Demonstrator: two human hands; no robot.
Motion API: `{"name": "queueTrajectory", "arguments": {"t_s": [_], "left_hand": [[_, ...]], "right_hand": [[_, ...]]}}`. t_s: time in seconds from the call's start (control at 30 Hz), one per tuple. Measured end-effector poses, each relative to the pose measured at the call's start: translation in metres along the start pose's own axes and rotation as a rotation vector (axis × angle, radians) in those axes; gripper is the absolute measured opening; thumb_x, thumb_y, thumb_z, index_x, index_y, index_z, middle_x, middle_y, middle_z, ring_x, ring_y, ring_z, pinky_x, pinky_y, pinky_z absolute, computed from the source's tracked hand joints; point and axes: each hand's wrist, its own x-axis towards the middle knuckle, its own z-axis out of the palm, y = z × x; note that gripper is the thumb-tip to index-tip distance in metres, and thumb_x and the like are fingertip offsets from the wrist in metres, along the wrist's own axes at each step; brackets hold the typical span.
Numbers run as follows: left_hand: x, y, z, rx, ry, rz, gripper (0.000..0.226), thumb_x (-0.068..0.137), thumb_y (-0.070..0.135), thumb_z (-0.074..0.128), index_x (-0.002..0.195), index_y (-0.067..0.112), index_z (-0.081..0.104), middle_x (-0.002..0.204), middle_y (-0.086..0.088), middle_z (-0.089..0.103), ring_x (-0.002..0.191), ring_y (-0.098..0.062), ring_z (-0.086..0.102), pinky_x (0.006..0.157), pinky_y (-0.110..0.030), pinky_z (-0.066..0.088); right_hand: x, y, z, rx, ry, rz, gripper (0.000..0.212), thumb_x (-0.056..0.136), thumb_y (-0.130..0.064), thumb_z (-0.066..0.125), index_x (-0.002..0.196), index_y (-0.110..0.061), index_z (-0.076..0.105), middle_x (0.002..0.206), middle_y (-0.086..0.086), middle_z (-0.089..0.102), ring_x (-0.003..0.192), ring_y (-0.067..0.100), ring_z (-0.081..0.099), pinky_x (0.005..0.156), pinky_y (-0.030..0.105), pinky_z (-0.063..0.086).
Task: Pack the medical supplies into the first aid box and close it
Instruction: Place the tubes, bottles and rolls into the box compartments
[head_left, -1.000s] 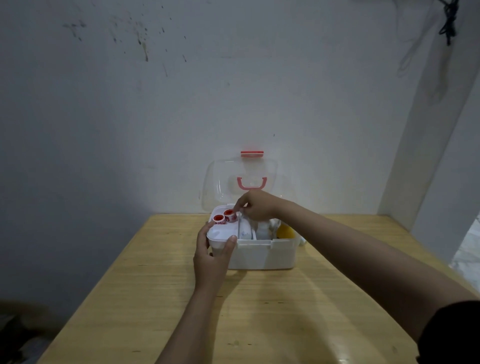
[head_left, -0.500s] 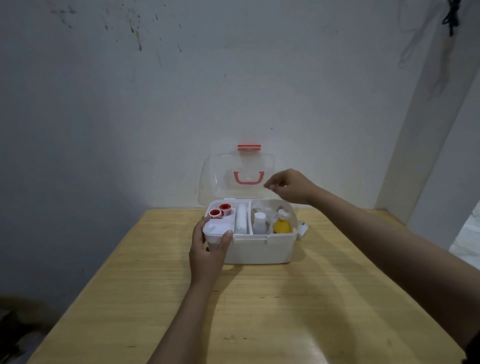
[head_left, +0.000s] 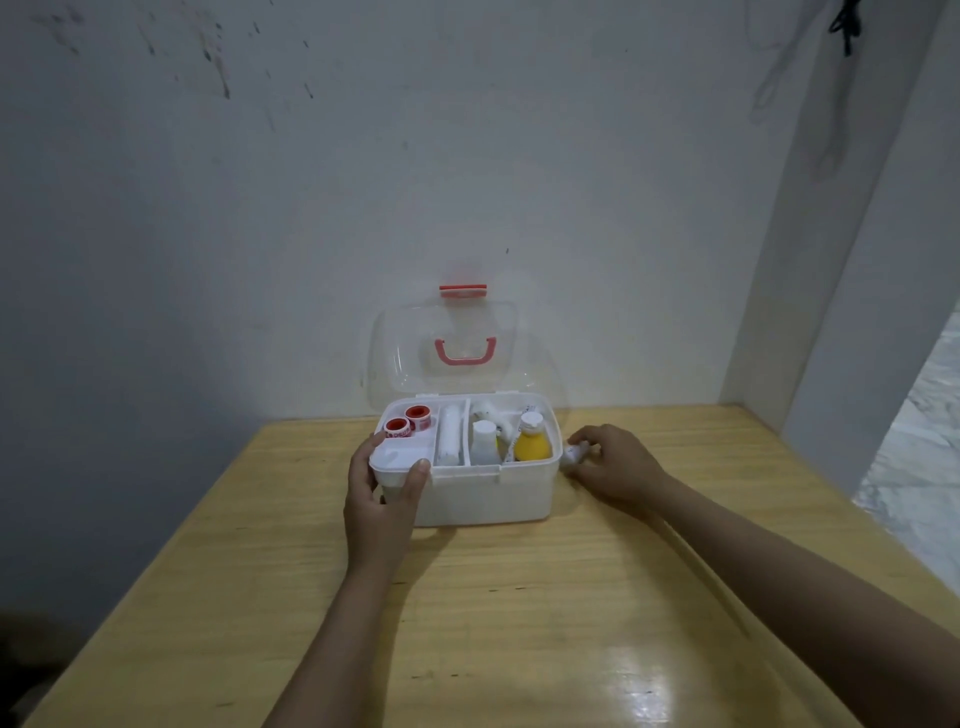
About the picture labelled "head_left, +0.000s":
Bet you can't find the person's left hand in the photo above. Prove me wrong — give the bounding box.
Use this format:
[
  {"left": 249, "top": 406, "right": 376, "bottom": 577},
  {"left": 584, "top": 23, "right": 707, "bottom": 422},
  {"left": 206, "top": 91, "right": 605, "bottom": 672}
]
[{"left": 342, "top": 433, "right": 433, "bottom": 583}]

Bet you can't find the person's right hand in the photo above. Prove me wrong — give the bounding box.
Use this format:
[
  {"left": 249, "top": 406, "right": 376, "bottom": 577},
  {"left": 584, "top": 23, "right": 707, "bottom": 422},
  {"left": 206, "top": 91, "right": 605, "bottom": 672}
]
[{"left": 566, "top": 423, "right": 671, "bottom": 519}]

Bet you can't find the white medicine box clear lid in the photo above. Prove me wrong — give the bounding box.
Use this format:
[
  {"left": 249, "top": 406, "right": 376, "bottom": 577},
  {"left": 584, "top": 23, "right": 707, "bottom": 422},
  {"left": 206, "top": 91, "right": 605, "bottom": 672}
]
[{"left": 365, "top": 283, "right": 566, "bottom": 528}]

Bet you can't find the person's right forearm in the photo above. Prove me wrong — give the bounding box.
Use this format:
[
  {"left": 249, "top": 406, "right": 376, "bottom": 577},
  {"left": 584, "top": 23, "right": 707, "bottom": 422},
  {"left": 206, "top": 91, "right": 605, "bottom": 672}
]
[{"left": 651, "top": 472, "right": 960, "bottom": 728}]

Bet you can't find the person's left forearm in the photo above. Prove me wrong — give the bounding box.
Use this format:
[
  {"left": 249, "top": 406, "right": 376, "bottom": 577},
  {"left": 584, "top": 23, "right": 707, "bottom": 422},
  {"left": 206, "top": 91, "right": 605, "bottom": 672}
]
[{"left": 262, "top": 562, "right": 412, "bottom": 728}]

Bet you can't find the white inner tray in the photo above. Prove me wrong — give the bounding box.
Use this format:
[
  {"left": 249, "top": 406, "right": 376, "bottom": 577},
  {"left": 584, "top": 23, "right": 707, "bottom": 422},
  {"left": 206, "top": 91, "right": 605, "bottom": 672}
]
[{"left": 371, "top": 437, "right": 437, "bottom": 472}]

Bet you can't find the white bandage roll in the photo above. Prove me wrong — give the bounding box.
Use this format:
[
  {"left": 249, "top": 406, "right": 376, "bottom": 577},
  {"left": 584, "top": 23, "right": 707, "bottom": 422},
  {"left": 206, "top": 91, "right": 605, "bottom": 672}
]
[{"left": 437, "top": 402, "right": 468, "bottom": 467}]

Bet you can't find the yellow bottle white cap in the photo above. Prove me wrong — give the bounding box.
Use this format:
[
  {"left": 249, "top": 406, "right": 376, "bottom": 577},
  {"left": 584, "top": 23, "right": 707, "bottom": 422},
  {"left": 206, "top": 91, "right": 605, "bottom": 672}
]
[{"left": 513, "top": 411, "right": 554, "bottom": 463}]

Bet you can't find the small white plastic bottle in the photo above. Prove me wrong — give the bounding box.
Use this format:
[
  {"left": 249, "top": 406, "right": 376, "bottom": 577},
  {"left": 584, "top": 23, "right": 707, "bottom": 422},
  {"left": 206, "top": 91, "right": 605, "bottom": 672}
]
[{"left": 470, "top": 420, "right": 501, "bottom": 467}]

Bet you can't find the white gauze wad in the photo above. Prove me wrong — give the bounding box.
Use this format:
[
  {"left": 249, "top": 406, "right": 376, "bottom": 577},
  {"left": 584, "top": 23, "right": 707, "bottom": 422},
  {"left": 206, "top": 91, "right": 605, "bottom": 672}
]
[{"left": 471, "top": 399, "right": 522, "bottom": 444}]

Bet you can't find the red box carry handle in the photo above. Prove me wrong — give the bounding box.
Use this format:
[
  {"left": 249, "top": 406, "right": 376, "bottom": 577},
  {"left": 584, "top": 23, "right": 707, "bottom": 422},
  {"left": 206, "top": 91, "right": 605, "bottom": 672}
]
[{"left": 434, "top": 336, "right": 498, "bottom": 368}]

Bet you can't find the black hanging cable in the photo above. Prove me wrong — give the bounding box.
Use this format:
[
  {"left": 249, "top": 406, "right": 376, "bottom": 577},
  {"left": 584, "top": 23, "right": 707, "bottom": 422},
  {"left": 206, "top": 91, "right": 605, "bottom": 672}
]
[{"left": 828, "top": 0, "right": 864, "bottom": 58}]

